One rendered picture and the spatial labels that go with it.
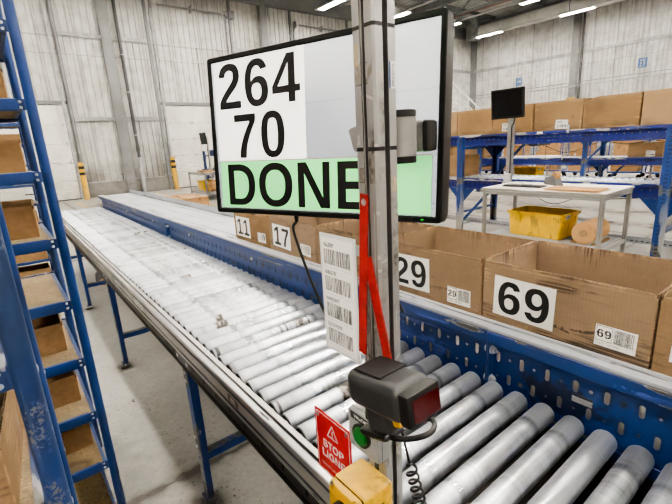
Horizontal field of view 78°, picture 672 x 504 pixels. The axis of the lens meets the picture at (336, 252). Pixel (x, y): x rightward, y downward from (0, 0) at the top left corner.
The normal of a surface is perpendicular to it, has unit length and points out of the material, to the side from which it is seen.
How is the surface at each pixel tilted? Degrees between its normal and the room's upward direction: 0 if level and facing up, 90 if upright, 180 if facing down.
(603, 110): 90
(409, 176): 86
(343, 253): 90
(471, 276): 90
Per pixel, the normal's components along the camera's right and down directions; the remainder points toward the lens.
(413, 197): -0.53, 0.18
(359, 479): -0.05, -0.97
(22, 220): 0.59, 0.18
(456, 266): -0.78, 0.20
